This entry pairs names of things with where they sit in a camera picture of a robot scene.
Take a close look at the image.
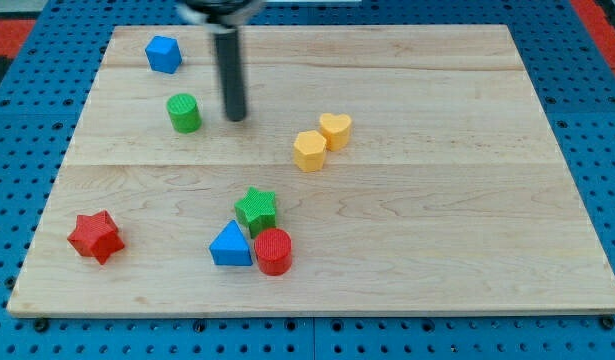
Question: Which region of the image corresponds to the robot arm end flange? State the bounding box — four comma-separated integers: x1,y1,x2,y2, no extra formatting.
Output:
176,0,267,28

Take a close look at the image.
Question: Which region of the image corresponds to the blue triangle block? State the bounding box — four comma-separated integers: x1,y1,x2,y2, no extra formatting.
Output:
208,220,253,266

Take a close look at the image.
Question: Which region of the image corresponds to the yellow hexagon block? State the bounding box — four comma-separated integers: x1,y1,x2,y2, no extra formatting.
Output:
293,130,326,172

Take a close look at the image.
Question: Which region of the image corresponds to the green star block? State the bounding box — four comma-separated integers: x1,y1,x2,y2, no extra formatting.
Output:
234,187,277,239

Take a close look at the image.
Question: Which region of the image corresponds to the yellow heart block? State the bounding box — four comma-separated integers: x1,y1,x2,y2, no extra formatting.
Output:
319,113,352,151

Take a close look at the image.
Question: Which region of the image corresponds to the red cylinder block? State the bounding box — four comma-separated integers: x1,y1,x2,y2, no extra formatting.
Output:
254,228,292,276

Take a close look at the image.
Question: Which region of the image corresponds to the wooden board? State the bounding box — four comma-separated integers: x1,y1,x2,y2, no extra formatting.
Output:
8,25,615,318

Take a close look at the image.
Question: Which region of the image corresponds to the green cylinder block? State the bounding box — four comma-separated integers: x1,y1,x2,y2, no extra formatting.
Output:
166,93,202,133

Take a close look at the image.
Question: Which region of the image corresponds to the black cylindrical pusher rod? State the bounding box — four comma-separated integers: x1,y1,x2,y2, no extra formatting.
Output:
213,27,248,122

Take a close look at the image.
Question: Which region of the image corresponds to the blue cube block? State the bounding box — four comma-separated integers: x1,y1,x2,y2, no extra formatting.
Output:
145,36,182,74

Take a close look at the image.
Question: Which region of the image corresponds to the red star block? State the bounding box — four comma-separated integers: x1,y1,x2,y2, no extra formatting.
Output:
67,210,125,265

